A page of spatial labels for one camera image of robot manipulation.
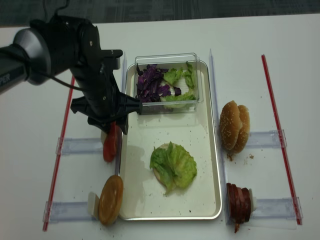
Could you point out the lettuce leaf on bun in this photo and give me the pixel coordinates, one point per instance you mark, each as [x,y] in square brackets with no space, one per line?
[183,167]

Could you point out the sesame bun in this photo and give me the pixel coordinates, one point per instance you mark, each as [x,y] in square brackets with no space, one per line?
[229,125]
[244,132]

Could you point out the green lettuce in box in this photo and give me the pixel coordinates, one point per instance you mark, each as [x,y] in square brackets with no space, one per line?
[180,84]

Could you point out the clear track lower right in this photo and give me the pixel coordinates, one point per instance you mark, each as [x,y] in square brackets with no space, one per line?
[275,208]

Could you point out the clear track upper right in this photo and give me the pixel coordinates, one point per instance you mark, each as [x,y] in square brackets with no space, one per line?
[267,139]

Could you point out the sliced red meat stack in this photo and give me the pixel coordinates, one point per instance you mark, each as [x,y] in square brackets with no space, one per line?
[239,203]

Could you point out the purple cabbage shreds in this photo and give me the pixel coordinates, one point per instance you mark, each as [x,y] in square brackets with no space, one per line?
[149,83]

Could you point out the red rail strip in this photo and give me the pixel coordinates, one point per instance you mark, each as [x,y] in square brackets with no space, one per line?
[298,213]
[57,162]

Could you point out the clear track upper left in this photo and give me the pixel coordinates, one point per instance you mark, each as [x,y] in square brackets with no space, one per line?
[76,146]

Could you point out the rear sesame bun top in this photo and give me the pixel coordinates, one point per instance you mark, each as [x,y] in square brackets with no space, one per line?
[244,132]

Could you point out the left red rail strip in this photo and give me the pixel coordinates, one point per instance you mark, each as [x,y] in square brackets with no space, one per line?
[57,162]

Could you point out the clear plastic salad box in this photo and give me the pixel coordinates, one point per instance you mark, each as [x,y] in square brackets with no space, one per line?
[169,61]

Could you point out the left clear long divider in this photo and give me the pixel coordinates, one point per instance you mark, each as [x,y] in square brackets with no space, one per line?
[119,132]

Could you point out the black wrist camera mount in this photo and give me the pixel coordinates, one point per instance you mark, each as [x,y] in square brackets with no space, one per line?
[111,58]

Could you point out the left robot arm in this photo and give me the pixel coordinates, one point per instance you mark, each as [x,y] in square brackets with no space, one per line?
[46,49]

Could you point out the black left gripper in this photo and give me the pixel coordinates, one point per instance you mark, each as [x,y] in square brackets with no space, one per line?
[102,101]

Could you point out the tomato slice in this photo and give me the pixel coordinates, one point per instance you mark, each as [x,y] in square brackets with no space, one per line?
[110,143]

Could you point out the clear long divider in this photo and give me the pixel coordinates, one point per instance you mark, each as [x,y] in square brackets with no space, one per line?
[119,132]
[219,149]

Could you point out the white tomato pusher block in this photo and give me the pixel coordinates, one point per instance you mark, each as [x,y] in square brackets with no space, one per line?
[103,137]

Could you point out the white metal tray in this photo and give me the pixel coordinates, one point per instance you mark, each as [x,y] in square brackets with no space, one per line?
[144,198]

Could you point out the right clear long divider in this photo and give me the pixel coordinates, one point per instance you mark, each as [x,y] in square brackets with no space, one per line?
[219,149]

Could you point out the brown bun half left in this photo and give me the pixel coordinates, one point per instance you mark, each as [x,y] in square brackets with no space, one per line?
[110,200]

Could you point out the white bun pusher block left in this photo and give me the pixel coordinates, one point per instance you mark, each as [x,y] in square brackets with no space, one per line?
[93,205]

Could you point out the clear track lower left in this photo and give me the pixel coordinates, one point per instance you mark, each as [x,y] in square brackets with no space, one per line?
[57,211]

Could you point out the white meat pusher block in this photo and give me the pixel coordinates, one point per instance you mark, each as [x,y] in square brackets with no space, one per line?
[253,201]

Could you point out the right red rail strip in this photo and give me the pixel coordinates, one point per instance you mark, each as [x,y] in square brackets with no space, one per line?
[298,213]

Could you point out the front sesame bun top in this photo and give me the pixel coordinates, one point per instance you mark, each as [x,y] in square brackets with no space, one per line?
[229,125]

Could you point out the clear track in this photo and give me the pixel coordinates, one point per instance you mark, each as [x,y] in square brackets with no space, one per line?
[267,139]
[76,146]
[57,211]
[275,208]

